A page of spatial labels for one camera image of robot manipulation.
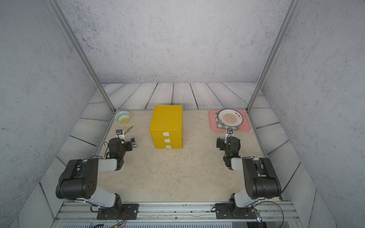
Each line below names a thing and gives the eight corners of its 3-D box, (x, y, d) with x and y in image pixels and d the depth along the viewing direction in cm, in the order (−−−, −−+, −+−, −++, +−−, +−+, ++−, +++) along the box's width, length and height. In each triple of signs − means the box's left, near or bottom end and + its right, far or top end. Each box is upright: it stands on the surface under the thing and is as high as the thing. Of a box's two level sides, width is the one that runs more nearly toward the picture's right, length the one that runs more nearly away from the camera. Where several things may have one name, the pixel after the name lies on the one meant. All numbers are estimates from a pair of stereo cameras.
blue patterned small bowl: (113, 124, 114) (111, 121, 111) (118, 114, 121) (116, 110, 118) (127, 124, 114) (126, 121, 111) (131, 114, 121) (130, 110, 118)
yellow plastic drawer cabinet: (155, 150, 98) (149, 130, 82) (159, 126, 112) (154, 105, 96) (182, 150, 98) (181, 130, 82) (183, 126, 112) (182, 105, 96)
